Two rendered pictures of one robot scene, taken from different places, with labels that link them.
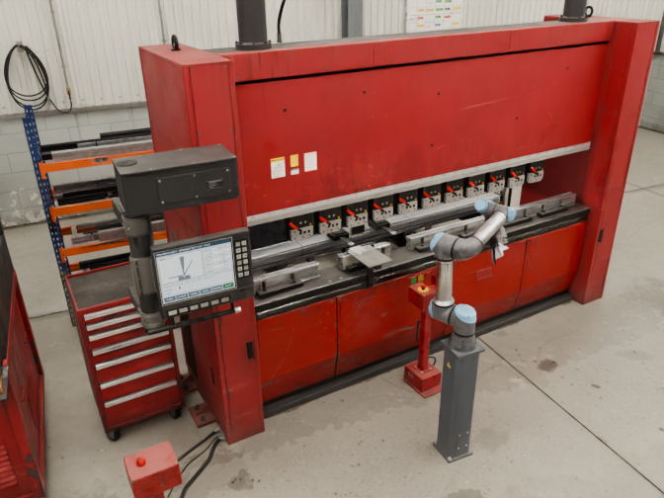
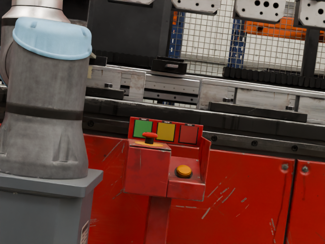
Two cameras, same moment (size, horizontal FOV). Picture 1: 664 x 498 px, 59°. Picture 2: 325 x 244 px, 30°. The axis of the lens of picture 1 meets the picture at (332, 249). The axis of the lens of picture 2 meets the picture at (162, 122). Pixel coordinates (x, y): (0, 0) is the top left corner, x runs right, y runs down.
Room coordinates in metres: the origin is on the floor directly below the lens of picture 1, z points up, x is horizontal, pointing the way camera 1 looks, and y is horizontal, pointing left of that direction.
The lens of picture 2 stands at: (1.99, -1.29, 0.92)
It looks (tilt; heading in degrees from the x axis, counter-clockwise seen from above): 3 degrees down; 26
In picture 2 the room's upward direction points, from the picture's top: 7 degrees clockwise
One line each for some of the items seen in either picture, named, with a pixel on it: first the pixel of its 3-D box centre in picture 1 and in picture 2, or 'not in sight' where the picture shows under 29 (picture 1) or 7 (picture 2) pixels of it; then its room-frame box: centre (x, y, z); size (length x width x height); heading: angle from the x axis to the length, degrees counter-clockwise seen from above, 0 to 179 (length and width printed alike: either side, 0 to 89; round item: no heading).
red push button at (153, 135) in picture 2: not in sight; (149, 139); (3.36, -0.59, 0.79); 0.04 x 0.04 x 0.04
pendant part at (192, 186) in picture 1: (185, 244); not in sight; (2.52, 0.69, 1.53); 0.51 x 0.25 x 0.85; 116
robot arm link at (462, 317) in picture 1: (463, 318); (49, 62); (2.75, -0.72, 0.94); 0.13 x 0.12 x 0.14; 48
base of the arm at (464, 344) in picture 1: (462, 337); (41, 138); (2.74, -0.72, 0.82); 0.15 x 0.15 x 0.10
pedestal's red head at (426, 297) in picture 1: (427, 290); (165, 157); (3.39, -0.63, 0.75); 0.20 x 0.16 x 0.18; 121
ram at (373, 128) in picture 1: (441, 124); not in sight; (3.87, -0.74, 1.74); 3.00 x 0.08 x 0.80; 119
